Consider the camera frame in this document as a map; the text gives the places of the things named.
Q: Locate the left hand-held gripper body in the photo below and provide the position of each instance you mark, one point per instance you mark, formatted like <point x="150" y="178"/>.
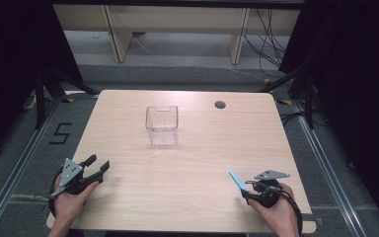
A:
<point x="69" y="173"/>

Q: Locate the beige wooden desk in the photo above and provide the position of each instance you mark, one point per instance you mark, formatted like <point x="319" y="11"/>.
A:
<point x="118" y="39"/>

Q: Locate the clear plastic container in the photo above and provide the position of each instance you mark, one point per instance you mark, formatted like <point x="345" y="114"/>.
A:
<point x="162" y="126"/>

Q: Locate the light blue plastic stick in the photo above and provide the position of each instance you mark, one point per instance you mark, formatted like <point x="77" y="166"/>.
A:
<point x="238" y="180"/>

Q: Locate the black curtain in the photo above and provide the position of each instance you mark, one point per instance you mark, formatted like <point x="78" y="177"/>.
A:
<point x="10" y="65"/>
<point x="358" y="82"/>

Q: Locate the black metal stand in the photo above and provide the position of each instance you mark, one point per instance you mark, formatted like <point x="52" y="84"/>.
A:
<point x="309" y="98"/>
<point x="40" y="98"/>

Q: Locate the grey tape piece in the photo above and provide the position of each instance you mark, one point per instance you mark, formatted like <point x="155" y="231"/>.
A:
<point x="309" y="217"/>

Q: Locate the metal floor rail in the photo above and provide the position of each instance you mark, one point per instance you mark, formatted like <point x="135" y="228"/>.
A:
<point x="329" y="164"/>
<point x="16" y="168"/>

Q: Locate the person's right hand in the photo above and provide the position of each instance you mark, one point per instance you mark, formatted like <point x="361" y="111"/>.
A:
<point x="278" y="214"/>

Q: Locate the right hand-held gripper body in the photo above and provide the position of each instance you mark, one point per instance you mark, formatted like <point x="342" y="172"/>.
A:
<point x="267" y="194"/>

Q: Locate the person's left hand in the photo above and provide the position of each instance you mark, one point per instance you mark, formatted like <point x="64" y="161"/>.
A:
<point x="69" y="204"/>

